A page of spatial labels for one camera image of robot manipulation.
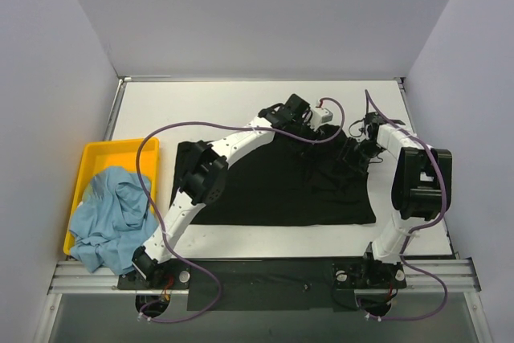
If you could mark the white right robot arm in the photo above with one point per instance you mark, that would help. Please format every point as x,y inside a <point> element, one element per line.
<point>421,187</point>

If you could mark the light blue t shirt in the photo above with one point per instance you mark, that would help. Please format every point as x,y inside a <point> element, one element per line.
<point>112,220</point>

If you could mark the aluminium front rail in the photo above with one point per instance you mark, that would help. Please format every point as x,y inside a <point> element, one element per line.
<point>459,275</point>

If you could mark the black t shirt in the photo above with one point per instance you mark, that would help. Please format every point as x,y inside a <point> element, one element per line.
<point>287,183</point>

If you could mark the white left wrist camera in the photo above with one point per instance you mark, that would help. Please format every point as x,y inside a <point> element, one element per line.
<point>320,115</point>

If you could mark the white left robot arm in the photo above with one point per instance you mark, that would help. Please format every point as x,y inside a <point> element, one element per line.
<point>203,180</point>

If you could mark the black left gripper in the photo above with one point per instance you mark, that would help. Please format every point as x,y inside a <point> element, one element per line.
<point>312,134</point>

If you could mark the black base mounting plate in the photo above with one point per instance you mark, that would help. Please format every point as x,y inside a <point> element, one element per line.
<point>342,285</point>

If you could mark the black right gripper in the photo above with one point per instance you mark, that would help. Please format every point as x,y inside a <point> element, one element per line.
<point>352,154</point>

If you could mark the yellow plastic bin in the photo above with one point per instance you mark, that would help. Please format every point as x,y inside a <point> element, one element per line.
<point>98,156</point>

